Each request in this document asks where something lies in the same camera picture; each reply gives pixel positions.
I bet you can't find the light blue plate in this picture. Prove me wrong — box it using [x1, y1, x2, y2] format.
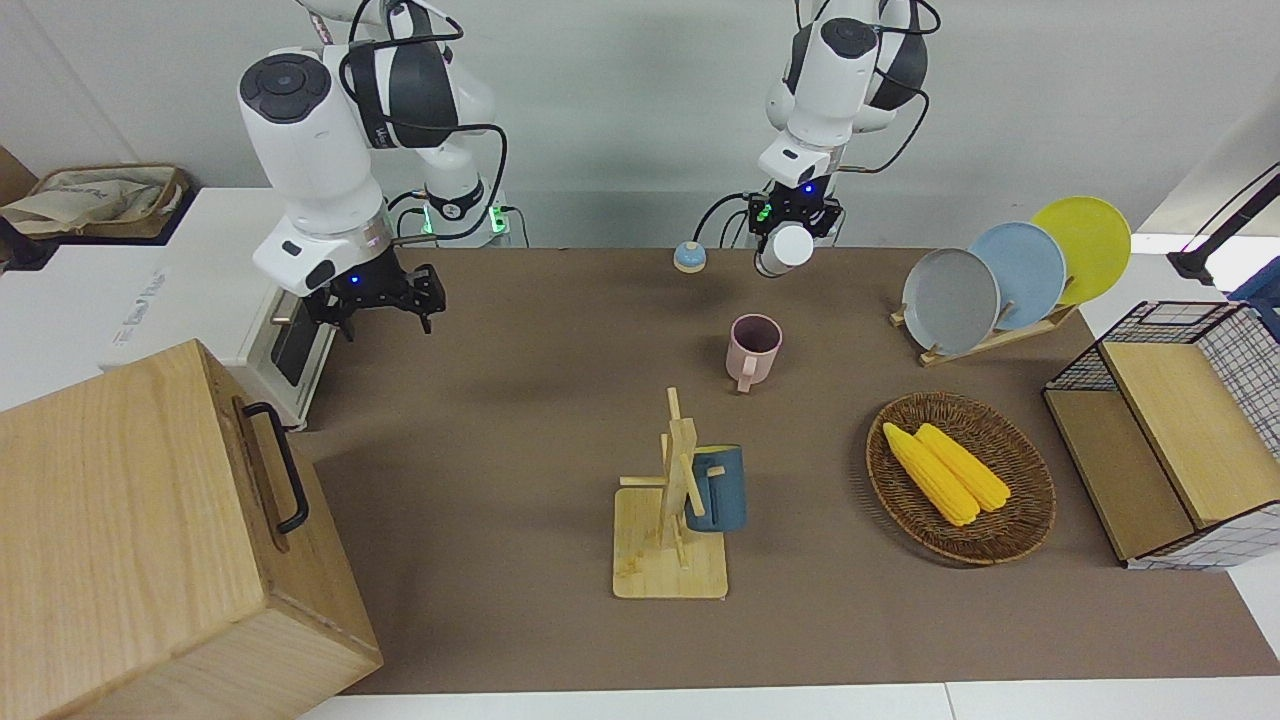
[968, 222, 1067, 331]

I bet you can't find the black cabinet handle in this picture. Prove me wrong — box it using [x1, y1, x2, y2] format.
[243, 402, 310, 535]

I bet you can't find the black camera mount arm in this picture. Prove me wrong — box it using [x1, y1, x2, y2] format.
[1167, 165, 1280, 286]

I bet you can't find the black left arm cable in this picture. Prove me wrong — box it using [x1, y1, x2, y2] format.
[795, 0, 941, 173]

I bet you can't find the wooden mug rack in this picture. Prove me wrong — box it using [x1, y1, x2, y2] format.
[612, 387, 729, 600]

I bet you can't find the pink mug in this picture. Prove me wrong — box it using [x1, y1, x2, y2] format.
[727, 314, 784, 394]

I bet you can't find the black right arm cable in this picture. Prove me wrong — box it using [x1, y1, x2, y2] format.
[340, 0, 511, 246]

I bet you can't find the brown table mat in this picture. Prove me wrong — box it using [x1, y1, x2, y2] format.
[288, 247, 1280, 696]

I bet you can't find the white toaster oven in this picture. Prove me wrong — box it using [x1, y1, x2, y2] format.
[98, 250, 356, 431]

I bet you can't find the wooden cabinet box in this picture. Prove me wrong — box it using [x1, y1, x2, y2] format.
[0, 338, 384, 720]

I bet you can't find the translucent water cup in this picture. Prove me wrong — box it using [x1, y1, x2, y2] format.
[756, 224, 816, 278]

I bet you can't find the black base cable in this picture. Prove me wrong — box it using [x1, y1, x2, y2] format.
[695, 190, 763, 249]

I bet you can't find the wire basket wooden shelf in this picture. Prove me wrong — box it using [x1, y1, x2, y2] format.
[1042, 300, 1280, 571]

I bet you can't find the yellow plate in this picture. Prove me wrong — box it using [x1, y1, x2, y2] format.
[1030, 196, 1133, 306]

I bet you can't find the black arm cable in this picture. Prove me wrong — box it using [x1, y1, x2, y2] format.
[340, 0, 511, 246]
[795, 0, 941, 173]

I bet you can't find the yellow corn cob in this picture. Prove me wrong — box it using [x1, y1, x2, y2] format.
[882, 422, 981, 528]
[915, 423, 1012, 513]

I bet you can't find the grey plate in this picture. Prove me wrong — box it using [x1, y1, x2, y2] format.
[902, 247, 1001, 356]

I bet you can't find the dark blue mug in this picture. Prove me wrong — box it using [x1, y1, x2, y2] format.
[684, 445, 748, 533]

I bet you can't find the round wicker basket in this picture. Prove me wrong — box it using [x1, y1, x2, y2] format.
[866, 392, 1057, 567]

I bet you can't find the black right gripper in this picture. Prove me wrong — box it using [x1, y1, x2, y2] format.
[302, 249, 448, 345]

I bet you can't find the wooden plate rack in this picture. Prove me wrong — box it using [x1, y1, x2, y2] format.
[890, 300, 1079, 368]

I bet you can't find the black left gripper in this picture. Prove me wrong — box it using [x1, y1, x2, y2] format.
[748, 186, 844, 273]

